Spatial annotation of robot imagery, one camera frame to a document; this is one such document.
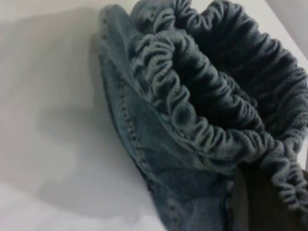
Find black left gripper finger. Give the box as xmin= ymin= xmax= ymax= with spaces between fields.
xmin=228 ymin=165 xmax=308 ymax=231

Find blue denim jeans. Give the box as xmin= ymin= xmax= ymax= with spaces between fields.
xmin=97 ymin=0 xmax=308 ymax=231

